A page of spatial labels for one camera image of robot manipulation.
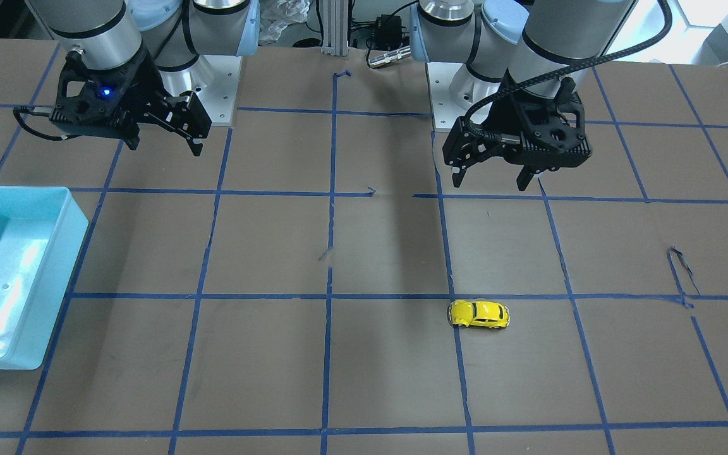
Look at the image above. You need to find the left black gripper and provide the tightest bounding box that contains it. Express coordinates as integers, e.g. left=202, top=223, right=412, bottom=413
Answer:
left=442, top=77, right=592, bottom=192

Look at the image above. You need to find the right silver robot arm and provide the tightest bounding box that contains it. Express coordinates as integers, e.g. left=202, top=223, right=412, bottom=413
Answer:
left=13, top=1, right=260, bottom=156

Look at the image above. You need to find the yellow beetle toy car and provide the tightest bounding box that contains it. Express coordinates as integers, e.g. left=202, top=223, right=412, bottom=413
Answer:
left=447, top=300, right=509, bottom=329

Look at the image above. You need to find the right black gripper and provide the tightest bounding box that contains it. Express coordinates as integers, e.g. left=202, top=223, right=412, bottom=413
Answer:
left=50, top=44, right=212, bottom=157

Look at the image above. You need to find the silver cylindrical connector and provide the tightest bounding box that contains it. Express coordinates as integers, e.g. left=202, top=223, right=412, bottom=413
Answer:
left=366, top=45, right=412, bottom=70

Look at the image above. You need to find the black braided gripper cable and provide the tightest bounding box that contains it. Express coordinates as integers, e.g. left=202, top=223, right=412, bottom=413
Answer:
left=463, top=0, right=674, bottom=137

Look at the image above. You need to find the light blue plastic bin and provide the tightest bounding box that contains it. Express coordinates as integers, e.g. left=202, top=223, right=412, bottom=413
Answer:
left=0, top=185, right=88, bottom=370

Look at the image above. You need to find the aluminium frame post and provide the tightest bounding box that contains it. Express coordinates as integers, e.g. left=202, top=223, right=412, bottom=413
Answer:
left=317, top=0, right=350, bottom=58

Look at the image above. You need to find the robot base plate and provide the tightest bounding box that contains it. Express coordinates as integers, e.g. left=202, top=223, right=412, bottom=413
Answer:
left=427, top=61, right=501, bottom=132
left=198, top=55, right=243, bottom=127

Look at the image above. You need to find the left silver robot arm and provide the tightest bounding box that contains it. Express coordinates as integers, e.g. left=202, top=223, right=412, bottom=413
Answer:
left=410, top=1, right=634, bottom=190

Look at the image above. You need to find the black power adapter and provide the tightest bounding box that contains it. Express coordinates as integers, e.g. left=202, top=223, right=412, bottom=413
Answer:
left=372, top=14, right=403, bottom=50

